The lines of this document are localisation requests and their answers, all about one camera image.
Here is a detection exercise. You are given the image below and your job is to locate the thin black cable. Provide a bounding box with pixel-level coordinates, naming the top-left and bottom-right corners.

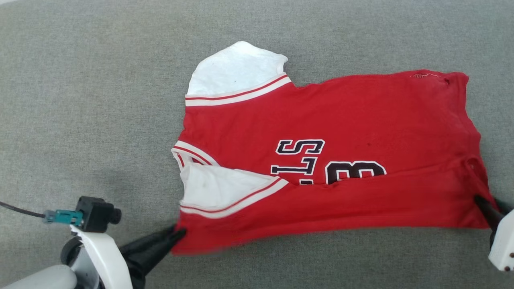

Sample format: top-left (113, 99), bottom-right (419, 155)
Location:
top-left (0, 201), bottom-right (46, 219)

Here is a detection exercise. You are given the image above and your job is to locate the teal cable connector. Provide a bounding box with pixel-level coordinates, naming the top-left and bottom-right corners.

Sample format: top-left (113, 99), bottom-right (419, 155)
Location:
top-left (43, 209), bottom-right (84, 226)

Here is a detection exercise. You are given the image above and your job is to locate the red and white jersey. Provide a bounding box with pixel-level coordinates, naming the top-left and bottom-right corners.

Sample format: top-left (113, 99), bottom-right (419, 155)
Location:
top-left (170, 41), bottom-right (500, 256)

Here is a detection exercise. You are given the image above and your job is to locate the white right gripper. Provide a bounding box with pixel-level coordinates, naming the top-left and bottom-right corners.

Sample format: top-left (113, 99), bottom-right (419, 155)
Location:
top-left (473, 195), bottom-right (514, 273)

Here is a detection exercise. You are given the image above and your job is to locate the grey fabric sofa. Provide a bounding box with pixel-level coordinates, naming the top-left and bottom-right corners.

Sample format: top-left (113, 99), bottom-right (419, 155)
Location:
top-left (0, 0), bottom-right (514, 289)

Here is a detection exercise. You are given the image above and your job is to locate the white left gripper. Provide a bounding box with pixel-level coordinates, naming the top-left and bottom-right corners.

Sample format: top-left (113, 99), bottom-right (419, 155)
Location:
top-left (60, 225), bottom-right (188, 289)

